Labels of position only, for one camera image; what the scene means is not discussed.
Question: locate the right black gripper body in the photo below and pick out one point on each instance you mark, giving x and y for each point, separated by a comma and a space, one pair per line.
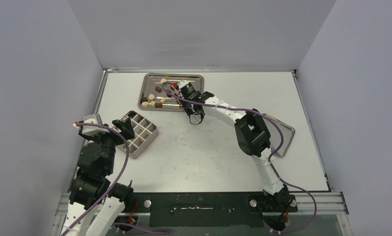
181, 95

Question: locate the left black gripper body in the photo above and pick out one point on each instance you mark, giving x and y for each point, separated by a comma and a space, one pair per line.
109, 140

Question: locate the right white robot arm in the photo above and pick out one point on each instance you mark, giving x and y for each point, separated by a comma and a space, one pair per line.
252, 134

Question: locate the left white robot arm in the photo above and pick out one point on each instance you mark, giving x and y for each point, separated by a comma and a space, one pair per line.
94, 201

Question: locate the cream round swirl chocolate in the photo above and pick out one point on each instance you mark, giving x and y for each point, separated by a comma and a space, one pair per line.
145, 104

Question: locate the steel chocolate tray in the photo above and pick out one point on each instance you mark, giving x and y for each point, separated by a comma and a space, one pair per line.
151, 85

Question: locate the cream oval chocolate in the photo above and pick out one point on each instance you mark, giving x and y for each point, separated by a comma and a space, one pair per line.
151, 97

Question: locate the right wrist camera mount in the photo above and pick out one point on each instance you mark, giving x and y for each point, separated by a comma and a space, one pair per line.
181, 84

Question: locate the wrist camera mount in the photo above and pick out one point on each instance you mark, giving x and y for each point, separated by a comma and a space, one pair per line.
181, 84
91, 125

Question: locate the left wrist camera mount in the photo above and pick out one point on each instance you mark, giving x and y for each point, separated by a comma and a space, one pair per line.
91, 125

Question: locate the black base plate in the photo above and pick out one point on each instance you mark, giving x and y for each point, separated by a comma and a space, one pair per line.
209, 209

